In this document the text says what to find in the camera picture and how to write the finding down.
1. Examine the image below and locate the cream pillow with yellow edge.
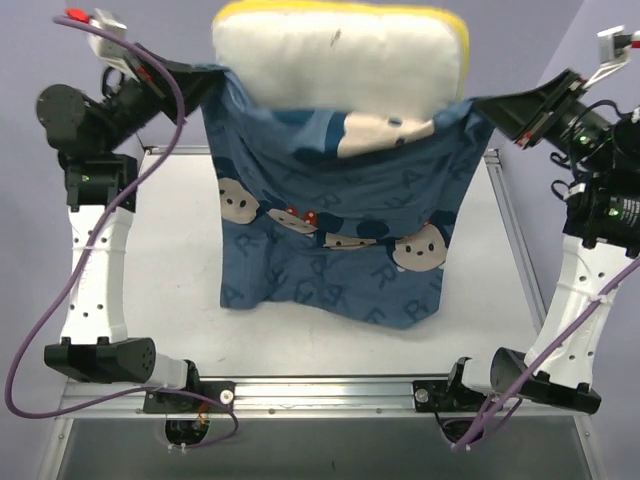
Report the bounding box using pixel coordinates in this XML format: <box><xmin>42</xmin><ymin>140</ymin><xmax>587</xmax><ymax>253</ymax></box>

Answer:
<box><xmin>212</xmin><ymin>1</ymin><xmax>469</xmax><ymax>119</ymax></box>

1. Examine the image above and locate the blue cartoon print pillowcase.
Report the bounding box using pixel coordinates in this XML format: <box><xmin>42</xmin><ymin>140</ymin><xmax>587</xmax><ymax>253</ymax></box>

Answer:
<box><xmin>202</xmin><ymin>68</ymin><xmax>493</xmax><ymax>329</ymax></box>

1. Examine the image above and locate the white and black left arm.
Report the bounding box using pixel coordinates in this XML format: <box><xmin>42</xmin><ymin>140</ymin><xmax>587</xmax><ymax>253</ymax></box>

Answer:
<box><xmin>36</xmin><ymin>62</ymin><xmax>224</xmax><ymax>411</ymax></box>

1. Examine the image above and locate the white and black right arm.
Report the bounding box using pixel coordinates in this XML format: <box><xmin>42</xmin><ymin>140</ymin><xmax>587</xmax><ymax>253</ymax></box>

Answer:
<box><xmin>443</xmin><ymin>70</ymin><xmax>639</xmax><ymax>414</ymax></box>

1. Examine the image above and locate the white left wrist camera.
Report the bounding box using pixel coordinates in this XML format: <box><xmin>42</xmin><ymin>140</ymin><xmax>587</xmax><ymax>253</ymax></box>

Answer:
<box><xmin>87</xmin><ymin>9</ymin><xmax>131</xmax><ymax>76</ymax></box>

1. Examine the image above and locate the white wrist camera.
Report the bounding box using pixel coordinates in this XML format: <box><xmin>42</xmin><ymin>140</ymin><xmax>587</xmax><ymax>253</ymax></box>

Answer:
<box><xmin>87</xmin><ymin>9</ymin><xmax>131</xmax><ymax>76</ymax></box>
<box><xmin>597</xmin><ymin>25</ymin><xmax>639</xmax><ymax>71</ymax></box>

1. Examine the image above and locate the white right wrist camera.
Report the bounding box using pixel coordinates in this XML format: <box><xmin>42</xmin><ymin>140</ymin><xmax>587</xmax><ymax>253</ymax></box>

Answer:
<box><xmin>597</xmin><ymin>25</ymin><xmax>639</xmax><ymax>71</ymax></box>

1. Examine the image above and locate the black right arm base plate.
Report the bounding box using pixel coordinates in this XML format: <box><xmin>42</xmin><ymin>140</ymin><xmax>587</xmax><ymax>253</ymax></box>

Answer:
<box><xmin>412</xmin><ymin>379</ymin><xmax>488</xmax><ymax>414</ymax></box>

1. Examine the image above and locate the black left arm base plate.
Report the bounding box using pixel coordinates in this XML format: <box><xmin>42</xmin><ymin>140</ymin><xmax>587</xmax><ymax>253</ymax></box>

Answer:
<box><xmin>143</xmin><ymin>380</ymin><xmax>236</xmax><ymax>415</ymax></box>

